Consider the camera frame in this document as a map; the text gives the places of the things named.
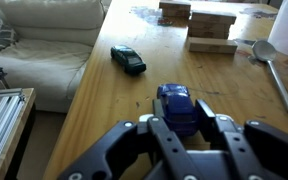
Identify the white leather sofa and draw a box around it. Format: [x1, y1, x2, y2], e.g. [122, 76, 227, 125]
[0, 0, 107, 115]

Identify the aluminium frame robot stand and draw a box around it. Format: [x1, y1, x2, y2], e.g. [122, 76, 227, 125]
[0, 86, 37, 180]

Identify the metal spoon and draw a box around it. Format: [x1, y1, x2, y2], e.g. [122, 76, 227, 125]
[251, 39, 288, 115]

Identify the blue toy car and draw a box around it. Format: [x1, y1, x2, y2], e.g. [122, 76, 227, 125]
[156, 82, 199, 137]

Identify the single wooden block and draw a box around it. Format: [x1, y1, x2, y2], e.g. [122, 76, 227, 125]
[185, 36, 239, 55]

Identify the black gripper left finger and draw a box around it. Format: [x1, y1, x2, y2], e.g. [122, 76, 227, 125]
[56, 98, 189, 180]

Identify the wooden table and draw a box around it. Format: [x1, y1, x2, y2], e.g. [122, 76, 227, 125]
[42, 0, 288, 180]

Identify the green toy car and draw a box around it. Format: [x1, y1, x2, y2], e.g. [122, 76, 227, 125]
[109, 44, 148, 76]

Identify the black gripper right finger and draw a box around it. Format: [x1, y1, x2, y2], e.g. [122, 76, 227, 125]
[194, 98, 288, 180]

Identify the clear plastic pitcher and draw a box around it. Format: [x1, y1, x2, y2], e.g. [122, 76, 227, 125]
[266, 0, 288, 61]

